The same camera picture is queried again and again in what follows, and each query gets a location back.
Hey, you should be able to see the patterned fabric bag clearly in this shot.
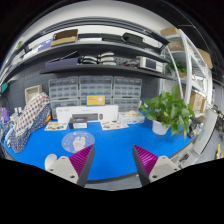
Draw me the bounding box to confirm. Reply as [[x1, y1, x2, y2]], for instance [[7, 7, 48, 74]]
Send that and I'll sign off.
[[10, 92, 51, 153]]

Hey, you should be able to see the white framed picture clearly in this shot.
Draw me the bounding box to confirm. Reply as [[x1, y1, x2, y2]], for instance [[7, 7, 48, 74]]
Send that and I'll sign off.
[[25, 85, 42, 103]]

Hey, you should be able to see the middle grey drawer cabinet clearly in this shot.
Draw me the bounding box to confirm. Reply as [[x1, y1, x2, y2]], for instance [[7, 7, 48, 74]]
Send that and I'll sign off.
[[79, 76, 113, 105]]

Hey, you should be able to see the grey electronic instrument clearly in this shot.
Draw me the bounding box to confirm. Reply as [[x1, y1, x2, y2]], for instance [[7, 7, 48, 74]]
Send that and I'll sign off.
[[139, 57, 163, 73]]

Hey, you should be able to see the cardboard box on top shelf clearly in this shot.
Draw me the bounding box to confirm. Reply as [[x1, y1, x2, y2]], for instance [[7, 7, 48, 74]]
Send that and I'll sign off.
[[51, 29, 78, 46]]

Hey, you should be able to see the small black box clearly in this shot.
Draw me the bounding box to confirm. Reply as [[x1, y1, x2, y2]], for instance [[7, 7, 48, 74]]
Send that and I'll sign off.
[[69, 117, 87, 129]]

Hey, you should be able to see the green potted plant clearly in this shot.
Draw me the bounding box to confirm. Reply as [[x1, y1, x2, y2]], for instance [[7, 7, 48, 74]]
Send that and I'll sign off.
[[140, 85, 195, 137]]

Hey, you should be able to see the right illustrated card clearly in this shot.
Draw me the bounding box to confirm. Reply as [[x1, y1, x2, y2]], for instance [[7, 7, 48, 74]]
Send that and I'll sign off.
[[101, 121, 128, 130]]

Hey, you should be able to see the dark flat case on shelf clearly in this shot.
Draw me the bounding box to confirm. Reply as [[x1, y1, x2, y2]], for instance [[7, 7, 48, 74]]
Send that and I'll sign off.
[[45, 51, 79, 69]]

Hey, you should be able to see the blue table mat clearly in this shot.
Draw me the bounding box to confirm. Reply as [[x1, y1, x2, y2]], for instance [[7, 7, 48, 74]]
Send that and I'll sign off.
[[3, 119, 192, 181]]

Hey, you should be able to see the left grey drawer cabinet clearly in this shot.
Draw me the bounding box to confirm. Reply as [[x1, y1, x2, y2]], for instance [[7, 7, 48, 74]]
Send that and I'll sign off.
[[48, 76, 78, 119]]

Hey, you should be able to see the white box beside plant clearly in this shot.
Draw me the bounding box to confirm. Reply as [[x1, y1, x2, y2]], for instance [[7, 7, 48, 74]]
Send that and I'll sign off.
[[118, 110, 145, 124]]

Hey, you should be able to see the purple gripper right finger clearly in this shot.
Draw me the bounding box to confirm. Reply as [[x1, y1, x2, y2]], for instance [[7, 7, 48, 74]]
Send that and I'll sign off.
[[132, 145, 180, 186]]

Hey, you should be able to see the grey drawer cabinet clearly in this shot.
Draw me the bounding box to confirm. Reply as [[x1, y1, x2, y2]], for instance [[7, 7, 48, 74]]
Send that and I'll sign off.
[[113, 76, 142, 112], [79, 76, 113, 105], [48, 76, 78, 119]]

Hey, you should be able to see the cardboard box on rack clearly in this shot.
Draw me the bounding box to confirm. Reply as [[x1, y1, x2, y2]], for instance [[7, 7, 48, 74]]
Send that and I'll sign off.
[[189, 91, 206, 113]]

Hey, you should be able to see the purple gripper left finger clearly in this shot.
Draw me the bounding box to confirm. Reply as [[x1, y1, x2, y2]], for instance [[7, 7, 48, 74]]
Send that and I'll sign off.
[[47, 145, 95, 187]]

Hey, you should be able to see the long white product box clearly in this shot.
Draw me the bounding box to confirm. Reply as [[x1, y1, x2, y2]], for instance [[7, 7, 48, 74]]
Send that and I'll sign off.
[[56, 105, 118, 123]]

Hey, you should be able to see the yellow card box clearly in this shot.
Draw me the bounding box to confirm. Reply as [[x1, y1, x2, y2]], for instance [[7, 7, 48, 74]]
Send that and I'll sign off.
[[87, 95, 105, 106]]

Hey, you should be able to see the white metal shelving rack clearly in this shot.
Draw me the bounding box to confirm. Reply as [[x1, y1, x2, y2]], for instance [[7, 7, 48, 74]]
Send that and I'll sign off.
[[160, 30, 213, 116]]

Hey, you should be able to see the black case on top shelf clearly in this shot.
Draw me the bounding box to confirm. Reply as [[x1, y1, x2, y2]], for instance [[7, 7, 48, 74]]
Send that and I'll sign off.
[[122, 33, 143, 46]]

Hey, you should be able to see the right grey drawer cabinet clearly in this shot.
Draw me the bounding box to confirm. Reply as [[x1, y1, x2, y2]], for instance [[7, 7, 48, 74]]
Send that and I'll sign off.
[[113, 76, 142, 112]]

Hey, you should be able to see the illustrated card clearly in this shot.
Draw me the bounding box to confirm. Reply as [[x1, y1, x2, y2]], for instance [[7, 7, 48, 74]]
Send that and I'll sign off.
[[45, 122, 67, 131], [101, 121, 128, 130]]

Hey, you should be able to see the left illustrated card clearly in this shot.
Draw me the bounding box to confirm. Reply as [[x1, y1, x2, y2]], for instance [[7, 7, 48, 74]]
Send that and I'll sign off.
[[45, 122, 67, 131]]

